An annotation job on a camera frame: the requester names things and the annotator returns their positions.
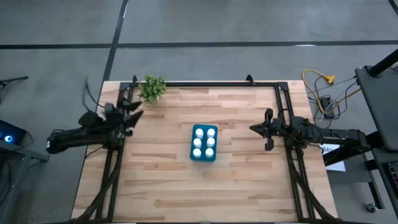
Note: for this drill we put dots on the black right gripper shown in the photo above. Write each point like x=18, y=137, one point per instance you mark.
x=281, y=127

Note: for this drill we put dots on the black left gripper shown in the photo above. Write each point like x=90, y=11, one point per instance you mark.
x=113, y=123

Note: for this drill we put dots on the white pill bottle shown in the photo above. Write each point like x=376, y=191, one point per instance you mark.
x=209, y=152
x=210, y=142
x=196, y=152
x=199, y=133
x=211, y=132
x=197, y=142

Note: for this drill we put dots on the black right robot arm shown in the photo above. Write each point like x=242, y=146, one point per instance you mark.
x=342, y=135

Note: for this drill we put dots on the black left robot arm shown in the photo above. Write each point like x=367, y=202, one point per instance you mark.
x=71, y=137

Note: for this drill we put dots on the teal plastic basket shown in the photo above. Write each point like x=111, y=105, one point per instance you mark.
x=203, y=159

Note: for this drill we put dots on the green plant in white pot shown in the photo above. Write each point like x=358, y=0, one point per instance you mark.
x=152, y=90

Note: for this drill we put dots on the black power strip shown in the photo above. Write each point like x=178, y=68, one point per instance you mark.
x=327, y=105

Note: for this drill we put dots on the white paper sheet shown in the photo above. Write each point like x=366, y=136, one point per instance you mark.
x=337, y=166

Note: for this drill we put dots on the grey table top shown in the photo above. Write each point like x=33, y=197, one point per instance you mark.
x=382, y=102

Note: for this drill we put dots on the device with blue light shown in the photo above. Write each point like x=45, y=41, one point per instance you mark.
x=9, y=137

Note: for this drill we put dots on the caster wheel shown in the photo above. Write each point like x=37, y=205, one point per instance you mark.
x=372, y=208

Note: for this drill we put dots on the black aluminium rig frame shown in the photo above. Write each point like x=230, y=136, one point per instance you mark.
x=217, y=84

